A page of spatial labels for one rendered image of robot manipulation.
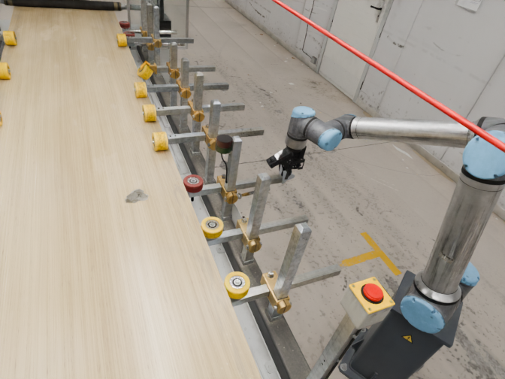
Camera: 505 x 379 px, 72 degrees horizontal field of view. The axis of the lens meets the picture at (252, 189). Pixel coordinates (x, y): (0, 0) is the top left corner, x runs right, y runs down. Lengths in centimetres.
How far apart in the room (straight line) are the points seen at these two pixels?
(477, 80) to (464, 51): 30
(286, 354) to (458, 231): 66
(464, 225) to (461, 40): 282
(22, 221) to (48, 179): 22
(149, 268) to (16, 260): 38
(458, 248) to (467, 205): 15
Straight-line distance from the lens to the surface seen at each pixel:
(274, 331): 128
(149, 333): 102
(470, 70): 378
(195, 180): 141
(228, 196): 142
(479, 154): 109
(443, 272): 131
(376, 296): 78
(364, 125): 141
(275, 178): 157
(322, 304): 226
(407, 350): 180
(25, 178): 152
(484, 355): 260
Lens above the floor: 181
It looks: 40 degrees down
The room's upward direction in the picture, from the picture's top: 11 degrees clockwise
